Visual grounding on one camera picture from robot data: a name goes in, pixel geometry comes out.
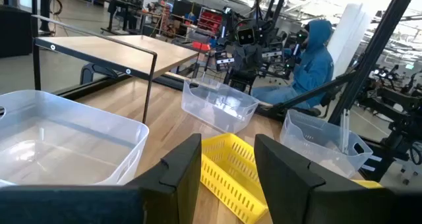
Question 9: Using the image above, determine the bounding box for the black aluminium rig frame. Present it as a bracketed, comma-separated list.
[52, 0, 422, 182]

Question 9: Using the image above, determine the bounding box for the background robot station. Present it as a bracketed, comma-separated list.
[359, 64, 422, 185]

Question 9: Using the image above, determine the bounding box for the clear plastic basket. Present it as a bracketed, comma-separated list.
[279, 109, 374, 179]
[0, 90, 150, 187]
[181, 77, 260, 134]

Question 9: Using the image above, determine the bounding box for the person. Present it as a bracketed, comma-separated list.
[250, 18, 336, 111]

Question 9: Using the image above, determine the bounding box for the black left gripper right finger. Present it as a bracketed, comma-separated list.
[253, 133, 422, 224]

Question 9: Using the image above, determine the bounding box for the red bin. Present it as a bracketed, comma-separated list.
[192, 41, 212, 52]

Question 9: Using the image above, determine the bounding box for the black chair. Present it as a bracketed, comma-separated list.
[80, 63, 119, 86]

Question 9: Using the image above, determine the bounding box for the red storage bin rack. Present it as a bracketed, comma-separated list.
[196, 10, 224, 36]

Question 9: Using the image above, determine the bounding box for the black cabinet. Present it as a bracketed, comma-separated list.
[0, 5, 34, 59]

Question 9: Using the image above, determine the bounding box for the wooden shelf with black frame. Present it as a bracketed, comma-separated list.
[31, 14, 200, 125]

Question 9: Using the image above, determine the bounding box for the white foam board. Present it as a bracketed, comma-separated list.
[326, 3, 375, 80]

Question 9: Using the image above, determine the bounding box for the black workbench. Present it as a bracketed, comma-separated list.
[100, 0, 148, 36]

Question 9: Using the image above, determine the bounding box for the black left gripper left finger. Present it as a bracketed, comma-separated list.
[0, 133, 202, 224]

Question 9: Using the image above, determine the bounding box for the yellow slotted plastic basket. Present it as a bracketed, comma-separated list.
[200, 132, 270, 224]
[351, 179, 384, 189]

